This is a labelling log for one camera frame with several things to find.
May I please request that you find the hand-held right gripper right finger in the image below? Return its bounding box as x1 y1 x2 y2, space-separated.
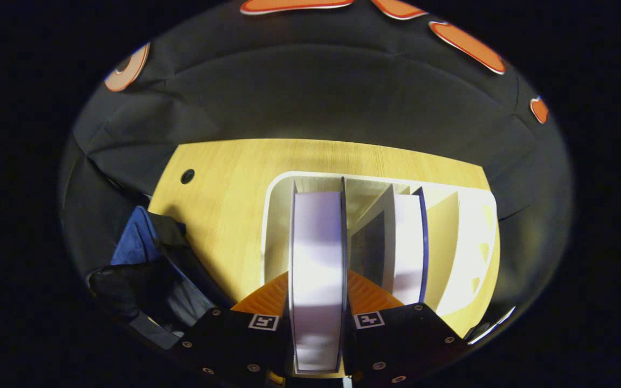
343 269 470 386

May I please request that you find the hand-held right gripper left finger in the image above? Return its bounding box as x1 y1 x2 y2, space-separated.
173 271 293 380

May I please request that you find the blue cover book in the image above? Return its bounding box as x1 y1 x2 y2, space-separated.
349 185 430 305

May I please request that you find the grey spine book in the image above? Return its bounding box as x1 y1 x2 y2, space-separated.
288 179 350 375

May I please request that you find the white bookshelf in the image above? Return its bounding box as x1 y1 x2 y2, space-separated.
261 171 500 318

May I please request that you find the blue schoolbag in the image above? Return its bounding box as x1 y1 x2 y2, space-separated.
87 205 233 348

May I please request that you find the black backdrop cloth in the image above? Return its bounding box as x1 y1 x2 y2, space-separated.
60 0 572 335

